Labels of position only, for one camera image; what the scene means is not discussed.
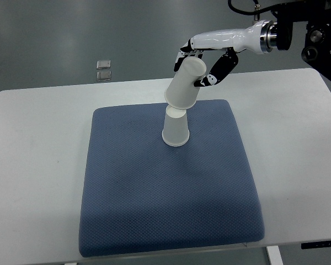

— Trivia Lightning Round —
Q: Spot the blue fabric cushion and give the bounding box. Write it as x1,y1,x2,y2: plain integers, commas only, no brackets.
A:
79,99,265,257

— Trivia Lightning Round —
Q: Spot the metal floor plate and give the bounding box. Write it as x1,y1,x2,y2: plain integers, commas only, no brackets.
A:
96,60,111,70
97,71,111,82

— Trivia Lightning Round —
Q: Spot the white paper cup on cushion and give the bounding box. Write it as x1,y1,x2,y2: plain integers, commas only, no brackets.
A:
162,105,190,147

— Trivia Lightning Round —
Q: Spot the lower metal floor plate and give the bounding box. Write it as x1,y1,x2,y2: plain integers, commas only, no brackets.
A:
97,71,111,82

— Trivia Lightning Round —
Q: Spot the black table control panel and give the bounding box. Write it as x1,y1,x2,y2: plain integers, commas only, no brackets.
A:
301,240,331,250

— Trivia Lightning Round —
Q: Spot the upper metal floor plate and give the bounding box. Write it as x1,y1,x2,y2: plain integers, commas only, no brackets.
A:
96,60,111,70

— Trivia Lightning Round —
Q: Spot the white table leg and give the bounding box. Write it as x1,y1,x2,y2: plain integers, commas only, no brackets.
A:
266,246,284,265

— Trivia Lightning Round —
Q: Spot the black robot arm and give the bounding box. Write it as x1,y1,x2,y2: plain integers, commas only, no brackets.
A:
227,1,331,81

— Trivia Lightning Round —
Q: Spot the white paper cup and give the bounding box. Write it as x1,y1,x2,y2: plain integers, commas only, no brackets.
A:
164,57,206,110
162,105,190,147

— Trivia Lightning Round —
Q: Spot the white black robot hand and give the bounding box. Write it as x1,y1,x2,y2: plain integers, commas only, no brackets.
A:
174,20,278,87

